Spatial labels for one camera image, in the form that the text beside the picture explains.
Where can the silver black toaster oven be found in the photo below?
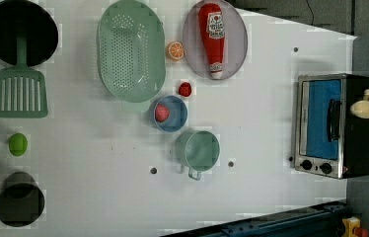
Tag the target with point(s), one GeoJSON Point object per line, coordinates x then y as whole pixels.
{"type": "Point", "coordinates": [329, 140]}

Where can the blue small bowl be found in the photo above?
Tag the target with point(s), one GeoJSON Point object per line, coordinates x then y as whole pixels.
{"type": "Point", "coordinates": [177, 113]}

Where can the pink plush fruit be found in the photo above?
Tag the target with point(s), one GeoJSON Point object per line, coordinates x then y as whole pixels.
{"type": "Point", "coordinates": [161, 113]}

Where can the plush red strawberry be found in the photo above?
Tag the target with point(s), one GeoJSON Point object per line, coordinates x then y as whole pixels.
{"type": "Point", "coordinates": [185, 89]}

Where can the plush orange slice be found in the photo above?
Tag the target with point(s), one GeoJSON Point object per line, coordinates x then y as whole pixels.
{"type": "Point", "coordinates": [175, 50]}

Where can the grey round plate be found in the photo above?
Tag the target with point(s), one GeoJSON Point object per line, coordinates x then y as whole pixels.
{"type": "Point", "coordinates": [235, 43]}

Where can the green perforated colander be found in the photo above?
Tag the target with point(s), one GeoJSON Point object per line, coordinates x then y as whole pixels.
{"type": "Point", "coordinates": [131, 60]}

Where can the plush red ketchup bottle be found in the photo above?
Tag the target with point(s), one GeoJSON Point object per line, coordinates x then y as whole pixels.
{"type": "Point", "coordinates": [212, 32]}

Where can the green slotted spatula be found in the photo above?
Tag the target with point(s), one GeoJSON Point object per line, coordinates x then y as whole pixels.
{"type": "Point", "coordinates": [22, 89]}

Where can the green plush lime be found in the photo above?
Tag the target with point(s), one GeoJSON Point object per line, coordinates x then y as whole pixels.
{"type": "Point", "coordinates": [18, 144]}

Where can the black cylindrical cup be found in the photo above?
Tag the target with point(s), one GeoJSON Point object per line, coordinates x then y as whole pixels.
{"type": "Point", "coordinates": [22, 202]}

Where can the yellow red emergency button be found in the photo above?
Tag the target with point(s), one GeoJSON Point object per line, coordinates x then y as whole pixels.
{"type": "Point", "coordinates": [353, 228]}

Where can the black round pan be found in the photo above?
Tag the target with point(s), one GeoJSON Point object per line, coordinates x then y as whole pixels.
{"type": "Point", "coordinates": [25, 18]}

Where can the green mug with handle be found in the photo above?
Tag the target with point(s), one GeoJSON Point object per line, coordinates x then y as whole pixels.
{"type": "Point", "coordinates": [198, 150]}

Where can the blue metal frame rail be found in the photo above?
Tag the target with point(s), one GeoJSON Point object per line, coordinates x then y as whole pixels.
{"type": "Point", "coordinates": [321, 220]}

